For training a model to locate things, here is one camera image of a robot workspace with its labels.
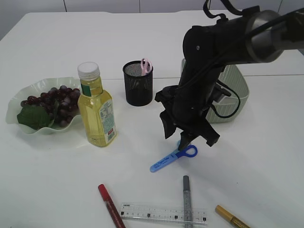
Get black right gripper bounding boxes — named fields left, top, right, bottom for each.
left=154, top=85, right=220, bottom=150

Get blue safety scissors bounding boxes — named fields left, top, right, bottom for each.
left=150, top=140, right=198, bottom=173

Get pink safety scissors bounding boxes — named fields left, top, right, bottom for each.
left=140, top=58, right=152, bottom=76

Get yellow tea bottle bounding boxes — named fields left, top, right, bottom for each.
left=77, top=62, right=117, bottom=147

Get purple artificial grape bunch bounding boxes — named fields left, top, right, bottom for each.
left=17, top=85, right=80, bottom=130

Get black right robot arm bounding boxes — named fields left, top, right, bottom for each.
left=155, top=0, right=304, bottom=150

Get green woven plastic basket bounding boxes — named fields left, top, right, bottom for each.
left=171, top=60, right=249, bottom=124

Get black mesh pen cup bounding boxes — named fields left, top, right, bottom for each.
left=123, top=60, right=153, bottom=106

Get clear plastic ruler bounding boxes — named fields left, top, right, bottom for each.
left=119, top=203, right=208, bottom=226

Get silver glitter marker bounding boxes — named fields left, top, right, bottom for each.
left=183, top=175, right=193, bottom=228

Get gold marker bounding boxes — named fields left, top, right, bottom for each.
left=215, top=205, right=250, bottom=228

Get red marker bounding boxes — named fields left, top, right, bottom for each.
left=98, top=184, right=126, bottom=228

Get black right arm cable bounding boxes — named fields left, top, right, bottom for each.
left=209, top=80, right=241, bottom=119

